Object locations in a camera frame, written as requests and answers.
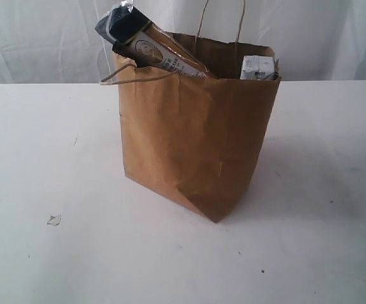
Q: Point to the brown paper bag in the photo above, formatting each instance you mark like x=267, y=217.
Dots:
x=194, y=140

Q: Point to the small white milk carton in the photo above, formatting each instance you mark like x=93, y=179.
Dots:
x=258, y=68

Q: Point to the dark blue pasta packet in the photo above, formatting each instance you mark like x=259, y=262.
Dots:
x=132, y=34

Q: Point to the small torn paper scrap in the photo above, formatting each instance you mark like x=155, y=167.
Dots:
x=54, y=220

